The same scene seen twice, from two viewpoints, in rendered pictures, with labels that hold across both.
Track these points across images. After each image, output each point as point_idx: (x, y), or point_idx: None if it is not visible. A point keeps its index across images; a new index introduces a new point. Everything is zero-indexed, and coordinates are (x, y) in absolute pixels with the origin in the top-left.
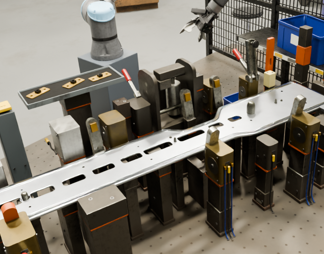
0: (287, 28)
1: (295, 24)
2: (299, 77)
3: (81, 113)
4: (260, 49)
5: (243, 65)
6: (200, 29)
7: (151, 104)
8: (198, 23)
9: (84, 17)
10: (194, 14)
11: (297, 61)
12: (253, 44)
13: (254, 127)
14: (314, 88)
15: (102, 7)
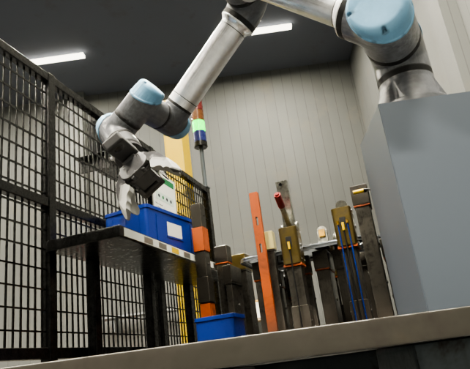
0: (160, 214)
1: (118, 224)
2: (209, 269)
3: None
4: (155, 245)
5: (287, 213)
6: (164, 181)
7: None
8: (151, 168)
9: (416, 20)
10: (121, 148)
11: (205, 247)
12: (288, 184)
13: (360, 247)
14: (232, 271)
15: None
